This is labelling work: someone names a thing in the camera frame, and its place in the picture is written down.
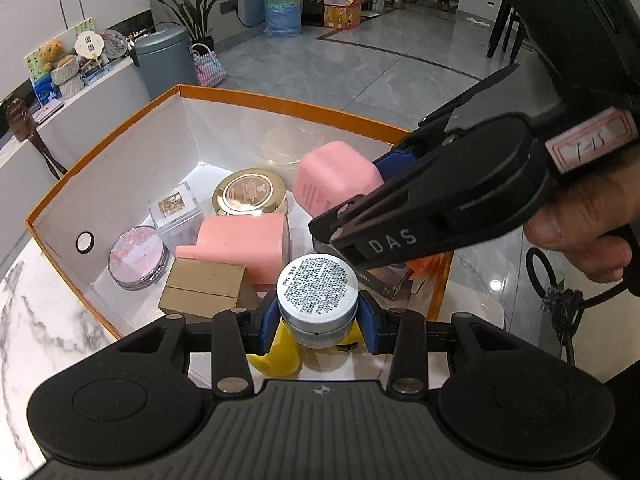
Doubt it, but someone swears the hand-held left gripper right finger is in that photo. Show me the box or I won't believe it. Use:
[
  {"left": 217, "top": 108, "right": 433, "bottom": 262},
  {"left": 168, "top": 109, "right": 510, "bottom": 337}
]
[{"left": 357, "top": 292, "right": 521, "bottom": 396}]

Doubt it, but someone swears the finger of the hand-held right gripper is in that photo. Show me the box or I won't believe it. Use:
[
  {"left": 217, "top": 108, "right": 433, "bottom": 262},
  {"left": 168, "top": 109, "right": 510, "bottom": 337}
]
[
  {"left": 374, "top": 62, "right": 522, "bottom": 182},
  {"left": 309, "top": 141, "right": 451, "bottom": 272}
]

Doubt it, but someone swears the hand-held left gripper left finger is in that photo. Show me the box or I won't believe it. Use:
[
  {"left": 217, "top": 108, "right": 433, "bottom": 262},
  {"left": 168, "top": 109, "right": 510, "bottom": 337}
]
[{"left": 117, "top": 291, "right": 281, "bottom": 396}]

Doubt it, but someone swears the silver cream jar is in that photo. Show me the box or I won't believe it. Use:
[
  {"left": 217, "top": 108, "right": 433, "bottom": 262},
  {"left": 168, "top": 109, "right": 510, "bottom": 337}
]
[{"left": 276, "top": 254, "right": 361, "bottom": 350}]

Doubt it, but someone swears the pink pump bottle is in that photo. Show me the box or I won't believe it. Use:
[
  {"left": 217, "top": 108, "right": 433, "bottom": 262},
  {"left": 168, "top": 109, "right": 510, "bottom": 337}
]
[{"left": 292, "top": 141, "right": 446, "bottom": 281}]

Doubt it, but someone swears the brown cardboard box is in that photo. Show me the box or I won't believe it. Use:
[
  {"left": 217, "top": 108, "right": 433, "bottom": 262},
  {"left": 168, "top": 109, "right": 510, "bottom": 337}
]
[{"left": 158, "top": 257, "right": 261, "bottom": 318}]

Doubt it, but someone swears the pink cylinder container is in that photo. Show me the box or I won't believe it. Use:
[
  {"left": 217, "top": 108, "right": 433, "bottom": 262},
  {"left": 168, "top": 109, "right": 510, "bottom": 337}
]
[{"left": 175, "top": 212, "right": 292, "bottom": 286}]

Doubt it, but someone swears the gold round compact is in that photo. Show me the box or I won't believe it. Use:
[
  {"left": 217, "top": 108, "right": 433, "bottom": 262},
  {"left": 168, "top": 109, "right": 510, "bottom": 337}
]
[{"left": 211, "top": 167, "right": 291, "bottom": 218}]

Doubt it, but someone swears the pink floral round compact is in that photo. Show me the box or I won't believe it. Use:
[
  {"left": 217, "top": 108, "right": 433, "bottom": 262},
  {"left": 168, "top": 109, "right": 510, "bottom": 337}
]
[{"left": 107, "top": 225, "right": 170, "bottom": 292}]

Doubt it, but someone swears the clear cube box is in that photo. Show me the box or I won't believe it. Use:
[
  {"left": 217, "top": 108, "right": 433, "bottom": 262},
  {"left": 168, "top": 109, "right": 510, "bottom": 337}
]
[{"left": 148, "top": 181, "right": 205, "bottom": 246}]

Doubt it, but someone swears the orange cardboard box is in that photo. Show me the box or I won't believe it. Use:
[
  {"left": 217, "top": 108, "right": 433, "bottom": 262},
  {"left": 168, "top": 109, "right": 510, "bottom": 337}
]
[{"left": 26, "top": 84, "right": 455, "bottom": 341}]

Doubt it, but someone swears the person's right hand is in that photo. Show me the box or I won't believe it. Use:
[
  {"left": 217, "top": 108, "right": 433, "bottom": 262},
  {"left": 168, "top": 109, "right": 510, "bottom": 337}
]
[{"left": 524, "top": 135, "right": 640, "bottom": 286}]

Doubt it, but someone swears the dark dining chair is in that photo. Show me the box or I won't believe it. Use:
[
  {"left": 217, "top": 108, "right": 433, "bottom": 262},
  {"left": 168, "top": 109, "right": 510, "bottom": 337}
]
[{"left": 486, "top": 0, "right": 531, "bottom": 58}]

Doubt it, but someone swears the printed cardboard carton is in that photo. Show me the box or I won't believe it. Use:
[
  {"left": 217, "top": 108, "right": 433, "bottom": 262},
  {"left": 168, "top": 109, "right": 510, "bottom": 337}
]
[{"left": 322, "top": 0, "right": 370, "bottom": 28}]

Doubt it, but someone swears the blue water jug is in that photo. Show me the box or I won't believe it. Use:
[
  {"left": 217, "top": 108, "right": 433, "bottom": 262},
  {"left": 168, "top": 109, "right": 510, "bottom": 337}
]
[{"left": 262, "top": 0, "right": 305, "bottom": 38}]

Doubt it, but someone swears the pink woven bag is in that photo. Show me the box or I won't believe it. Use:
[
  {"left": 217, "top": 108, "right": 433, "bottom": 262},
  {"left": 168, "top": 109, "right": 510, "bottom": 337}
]
[{"left": 189, "top": 42, "right": 228, "bottom": 88}]

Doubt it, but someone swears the long-leaf potted plant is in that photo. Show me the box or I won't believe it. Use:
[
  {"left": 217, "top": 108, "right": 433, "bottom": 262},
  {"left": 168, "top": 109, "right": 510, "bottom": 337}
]
[{"left": 135, "top": 0, "right": 243, "bottom": 46}]

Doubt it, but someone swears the grey trash bin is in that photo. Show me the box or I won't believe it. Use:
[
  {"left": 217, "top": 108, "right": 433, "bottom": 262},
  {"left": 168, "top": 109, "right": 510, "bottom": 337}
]
[{"left": 131, "top": 27, "right": 197, "bottom": 103}]

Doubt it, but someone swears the notebook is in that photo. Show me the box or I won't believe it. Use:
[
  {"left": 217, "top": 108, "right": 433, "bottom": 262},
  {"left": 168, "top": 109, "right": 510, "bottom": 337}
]
[{"left": 32, "top": 97, "right": 66, "bottom": 123}]

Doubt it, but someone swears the grey woven basket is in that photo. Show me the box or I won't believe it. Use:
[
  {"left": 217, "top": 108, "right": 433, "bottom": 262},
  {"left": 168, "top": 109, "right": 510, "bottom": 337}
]
[
  {"left": 51, "top": 57, "right": 81, "bottom": 83},
  {"left": 56, "top": 77, "right": 85, "bottom": 100}
]

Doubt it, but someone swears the patterned round fan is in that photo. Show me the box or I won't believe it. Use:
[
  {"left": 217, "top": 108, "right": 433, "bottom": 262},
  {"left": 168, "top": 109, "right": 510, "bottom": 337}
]
[{"left": 100, "top": 29, "right": 131, "bottom": 58}]

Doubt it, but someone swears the brown leather bag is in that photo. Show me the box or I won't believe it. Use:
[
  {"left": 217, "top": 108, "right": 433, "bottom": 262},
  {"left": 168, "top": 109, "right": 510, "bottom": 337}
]
[{"left": 5, "top": 99, "right": 68, "bottom": 181}]

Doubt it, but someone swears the white hand fan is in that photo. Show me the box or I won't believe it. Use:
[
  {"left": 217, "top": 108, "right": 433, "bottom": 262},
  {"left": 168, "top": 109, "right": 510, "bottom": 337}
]
[{"left": 75, "top": 30, "right": 107, "bottom": 68}]

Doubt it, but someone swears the green bamboo poster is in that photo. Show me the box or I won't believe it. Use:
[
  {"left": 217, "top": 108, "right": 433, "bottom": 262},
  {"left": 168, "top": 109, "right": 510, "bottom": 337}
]
[{"left": 25, "top": 17, "right": 96, "bottom": 96}]

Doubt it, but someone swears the brown teddy bear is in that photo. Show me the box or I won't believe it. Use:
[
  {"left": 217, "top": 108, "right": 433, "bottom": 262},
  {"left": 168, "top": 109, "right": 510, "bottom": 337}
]
[{"left": 39, "top": 40, "right": 68, "bottom": 72}]

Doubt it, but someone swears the black cord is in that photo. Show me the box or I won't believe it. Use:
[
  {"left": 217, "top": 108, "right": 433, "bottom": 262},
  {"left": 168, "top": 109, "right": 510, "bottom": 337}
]
[{"left": 525, "top": 247, "right": 640, "bottom": 361}]

